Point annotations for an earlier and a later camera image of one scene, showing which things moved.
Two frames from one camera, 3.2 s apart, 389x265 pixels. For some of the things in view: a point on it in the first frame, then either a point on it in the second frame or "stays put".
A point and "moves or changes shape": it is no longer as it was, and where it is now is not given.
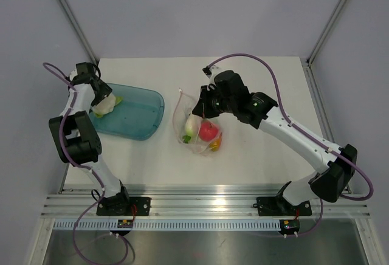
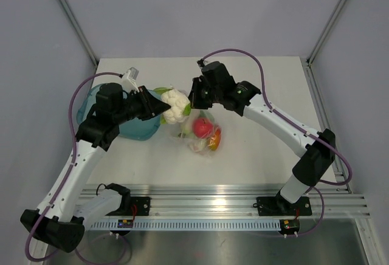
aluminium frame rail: x=196 y=202 stays put
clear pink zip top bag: x=201 y=135 stays put
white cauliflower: x=107 y=106 moves or changes shape
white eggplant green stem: x=192 y=129 -> x=195 y=144
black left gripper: x=104 y=92 -> x=152 y=106
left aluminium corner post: x=72 y=18 stays put
